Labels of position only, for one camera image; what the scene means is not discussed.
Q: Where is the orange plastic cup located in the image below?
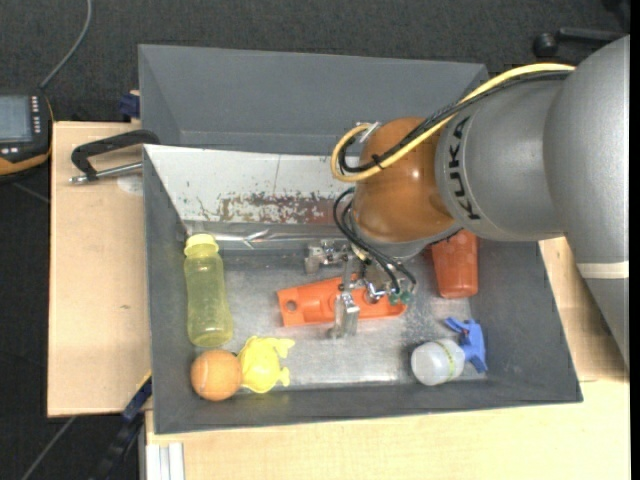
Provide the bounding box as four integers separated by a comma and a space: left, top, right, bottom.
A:
430, 228, 480, 300

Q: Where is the orange flat plastic tool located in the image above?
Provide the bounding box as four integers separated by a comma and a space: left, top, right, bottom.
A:
276, 275, 409, 328

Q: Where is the yellow plastic bottle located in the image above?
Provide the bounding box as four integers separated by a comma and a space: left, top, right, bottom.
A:
182, 232, 235, 348

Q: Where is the grey metal bin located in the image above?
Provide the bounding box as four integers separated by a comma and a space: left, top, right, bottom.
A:
137, 43, 584, 435

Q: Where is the yellow toy duck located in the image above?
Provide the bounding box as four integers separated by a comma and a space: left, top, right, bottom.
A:
236, 335, 297, 395

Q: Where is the white spray bottle blue head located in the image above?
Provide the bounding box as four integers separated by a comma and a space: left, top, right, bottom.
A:
410, 316, 489, 387

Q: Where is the orange ball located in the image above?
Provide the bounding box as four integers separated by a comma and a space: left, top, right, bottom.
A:
189, 349, 244, 402

